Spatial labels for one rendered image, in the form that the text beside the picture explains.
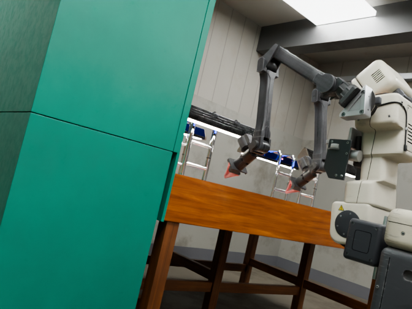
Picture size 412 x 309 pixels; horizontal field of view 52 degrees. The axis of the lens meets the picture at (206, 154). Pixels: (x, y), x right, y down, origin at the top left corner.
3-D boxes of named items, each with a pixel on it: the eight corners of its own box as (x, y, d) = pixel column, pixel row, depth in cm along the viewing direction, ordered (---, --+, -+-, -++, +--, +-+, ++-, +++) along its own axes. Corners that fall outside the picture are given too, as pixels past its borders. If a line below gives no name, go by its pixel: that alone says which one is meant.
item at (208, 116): (268, 145, 233) (271, 133, 234) (177, 113, 196) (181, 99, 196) (257, 144, 240) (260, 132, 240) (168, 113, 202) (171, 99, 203)
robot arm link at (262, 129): (265, 55, 190) (281, 63, 197) (256, 58, 194) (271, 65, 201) (257, 149, 183) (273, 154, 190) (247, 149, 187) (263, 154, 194)
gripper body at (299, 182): (288, 178, 228) (298, 170, 224) (300, 181, 234) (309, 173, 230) (292, 187, 224) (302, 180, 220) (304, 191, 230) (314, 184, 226)
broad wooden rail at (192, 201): (394, 257, 269) (400, 228, 271) (157, 219, 160) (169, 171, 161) (377, 252, 279) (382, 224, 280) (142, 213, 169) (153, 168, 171)
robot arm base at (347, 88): (356, 87, 151) (372, 97, 159) (343, 75, 157) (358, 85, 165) (339, 105, 155) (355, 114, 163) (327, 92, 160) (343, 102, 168)
